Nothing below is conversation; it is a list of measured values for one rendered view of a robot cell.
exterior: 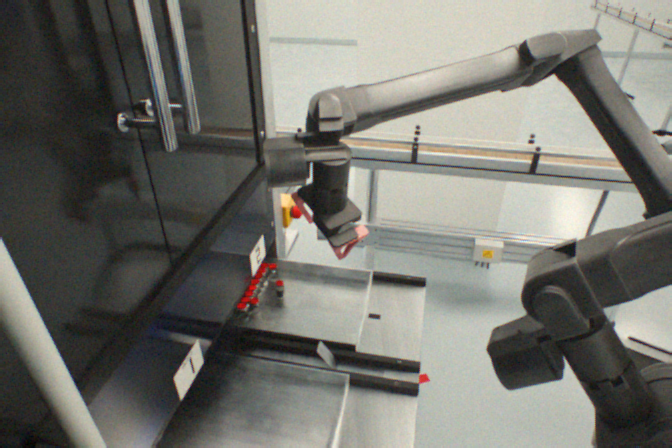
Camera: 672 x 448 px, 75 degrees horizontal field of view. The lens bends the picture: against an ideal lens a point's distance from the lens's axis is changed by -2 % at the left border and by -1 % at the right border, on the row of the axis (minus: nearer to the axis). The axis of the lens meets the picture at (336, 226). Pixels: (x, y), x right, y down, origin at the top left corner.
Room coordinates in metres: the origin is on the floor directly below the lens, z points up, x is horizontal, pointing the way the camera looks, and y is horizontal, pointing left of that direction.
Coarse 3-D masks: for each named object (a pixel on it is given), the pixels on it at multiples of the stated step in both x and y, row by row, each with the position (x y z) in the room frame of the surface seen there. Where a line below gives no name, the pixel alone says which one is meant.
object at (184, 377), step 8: (192, 352) 0.52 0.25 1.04; (200, 352) 0.54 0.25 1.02; (192, 360) 0.52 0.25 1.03; (200, 360) 0.54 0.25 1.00; (184, 368) 0.49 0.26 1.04; (200, 368) 0.53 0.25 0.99; (176, 376) 0.47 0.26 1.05; (184, 376) 0.49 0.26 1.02; (192, 376) 0.51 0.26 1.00; (176, 384) 0.46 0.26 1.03; (184, 384) 0.48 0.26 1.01; (184, 392) 0.48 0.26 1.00
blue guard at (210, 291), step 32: (256, 192) 0.87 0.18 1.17; (256, 224) 0.85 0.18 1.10; (224, 256) 0.69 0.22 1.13; (192, 288) 0.57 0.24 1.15; (224, 288) 0.67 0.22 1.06; (160, 320) 0.47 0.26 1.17; (192, 320) 0.55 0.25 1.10; (224, 320) 0.65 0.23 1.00; (160, 352) 0.46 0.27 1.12; (128, 384) 0.38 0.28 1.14; (160, 384) 0.44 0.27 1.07; (96, 416) 0.32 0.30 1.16; (128, 416) 0.36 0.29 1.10; (160, 416) 0.41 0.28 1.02
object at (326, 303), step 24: (288, 264) 0.96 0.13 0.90; (312, 264) 0.94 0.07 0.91; (264, 288) 0.88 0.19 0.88; (288, 288) 0.88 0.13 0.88; (312, 288) 0.88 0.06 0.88; (336, 288) 0.88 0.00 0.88; (360, 288) 0.88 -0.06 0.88; (264, 312) 0.79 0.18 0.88; (288, 312) 0.79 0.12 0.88; (312, 312) 0.79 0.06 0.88; (336, 312) 0.79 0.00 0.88; (360, 312) 0.79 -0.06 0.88; (288, 336) 0.69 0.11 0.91; (312, 336) 0.71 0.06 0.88; (336, 336) 0.71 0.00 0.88
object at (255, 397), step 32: (192, 384) 0.58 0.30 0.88; (224, 384) 0.58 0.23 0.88; (256, 384) 0.58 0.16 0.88; (288, 384) 0.58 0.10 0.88; (320, 384) 0.58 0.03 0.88; (192, 416) 0.51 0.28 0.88; (224, 416) 0.51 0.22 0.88; (256, 416) 0.51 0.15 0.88; (288, 416) 0.51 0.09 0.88; (320, 416) 0.51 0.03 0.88
